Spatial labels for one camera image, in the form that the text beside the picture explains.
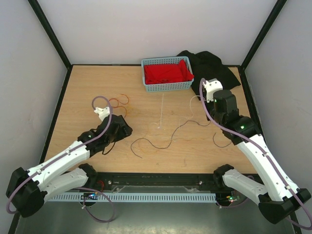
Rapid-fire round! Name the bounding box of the black metal frame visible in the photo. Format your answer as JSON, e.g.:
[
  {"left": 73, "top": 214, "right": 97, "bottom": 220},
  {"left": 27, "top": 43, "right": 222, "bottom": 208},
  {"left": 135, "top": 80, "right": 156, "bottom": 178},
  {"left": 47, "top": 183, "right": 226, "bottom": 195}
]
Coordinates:
[{"left": 7, "top": 0, "right": 303, "bottom": 234}]

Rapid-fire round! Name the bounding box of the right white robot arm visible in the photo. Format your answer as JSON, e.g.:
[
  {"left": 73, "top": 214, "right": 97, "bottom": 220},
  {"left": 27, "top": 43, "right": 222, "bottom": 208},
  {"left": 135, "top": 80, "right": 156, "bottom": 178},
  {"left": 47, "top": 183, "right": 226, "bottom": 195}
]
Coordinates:
[{"left": 204, "top": 88, "right": 312, "bottom": 224}]

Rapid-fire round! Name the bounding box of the red cloth in basket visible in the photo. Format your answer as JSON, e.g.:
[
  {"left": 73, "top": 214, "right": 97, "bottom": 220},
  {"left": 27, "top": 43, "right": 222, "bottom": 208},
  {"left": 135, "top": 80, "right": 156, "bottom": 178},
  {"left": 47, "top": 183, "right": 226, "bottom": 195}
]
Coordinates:
[{"left": 143, "top": 60, "right": 194, "bottom": 85}]

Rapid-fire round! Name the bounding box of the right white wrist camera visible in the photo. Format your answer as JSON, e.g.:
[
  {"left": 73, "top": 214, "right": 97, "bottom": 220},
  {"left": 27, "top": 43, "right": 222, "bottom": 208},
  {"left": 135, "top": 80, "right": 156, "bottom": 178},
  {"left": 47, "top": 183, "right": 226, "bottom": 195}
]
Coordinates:
[{"left": 203, "top": 78, "right": 223, "bottom": 103}]

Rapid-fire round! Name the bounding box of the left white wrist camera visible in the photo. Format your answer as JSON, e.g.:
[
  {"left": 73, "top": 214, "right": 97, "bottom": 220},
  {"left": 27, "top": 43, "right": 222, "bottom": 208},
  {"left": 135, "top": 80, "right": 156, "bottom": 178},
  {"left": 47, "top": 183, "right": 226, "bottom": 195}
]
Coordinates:
[{"left": 94, "top": 107, "right": 112, "bottom": 121}]

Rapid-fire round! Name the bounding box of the black folded cloth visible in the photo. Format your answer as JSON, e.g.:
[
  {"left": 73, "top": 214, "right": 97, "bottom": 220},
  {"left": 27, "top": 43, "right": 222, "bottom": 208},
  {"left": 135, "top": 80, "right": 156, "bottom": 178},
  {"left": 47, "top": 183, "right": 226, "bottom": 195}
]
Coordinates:
[{"left": 177, "top": 50, "right": 241, "bottom": 100}]

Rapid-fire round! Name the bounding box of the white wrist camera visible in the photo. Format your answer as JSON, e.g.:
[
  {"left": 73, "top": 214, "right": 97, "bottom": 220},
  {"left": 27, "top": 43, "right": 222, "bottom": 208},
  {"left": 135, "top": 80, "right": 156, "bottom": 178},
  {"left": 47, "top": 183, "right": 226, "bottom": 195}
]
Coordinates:
[
  {"left": 94, "top": 107, "right": 112, "bottom": 121},
  {"left": 203, "top": 78, "right": 223, "bottom": 103}
]

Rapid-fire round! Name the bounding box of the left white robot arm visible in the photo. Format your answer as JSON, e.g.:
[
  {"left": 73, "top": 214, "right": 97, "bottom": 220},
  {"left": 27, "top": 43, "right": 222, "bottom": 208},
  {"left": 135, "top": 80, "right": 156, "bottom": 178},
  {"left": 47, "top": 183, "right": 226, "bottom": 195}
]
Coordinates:
[{"left": 6, "top": 115, "right": 133, "bottom": 217}]

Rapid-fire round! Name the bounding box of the white zip tie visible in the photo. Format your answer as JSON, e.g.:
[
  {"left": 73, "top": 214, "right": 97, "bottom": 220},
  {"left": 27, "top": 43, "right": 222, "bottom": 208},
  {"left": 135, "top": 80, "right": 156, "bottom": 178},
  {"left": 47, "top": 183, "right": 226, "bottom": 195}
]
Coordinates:
[{"left": 158, "top": 93, "right": 164, "bottom": 129}]

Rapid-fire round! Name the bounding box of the light blue slotted cable duct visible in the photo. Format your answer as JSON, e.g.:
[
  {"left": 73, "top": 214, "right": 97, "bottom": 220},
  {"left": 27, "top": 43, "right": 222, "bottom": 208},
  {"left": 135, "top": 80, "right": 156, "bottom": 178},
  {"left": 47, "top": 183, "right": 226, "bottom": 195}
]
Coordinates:
[{"left": 50, "top": 192, "right": 216, "bottom": 203}]

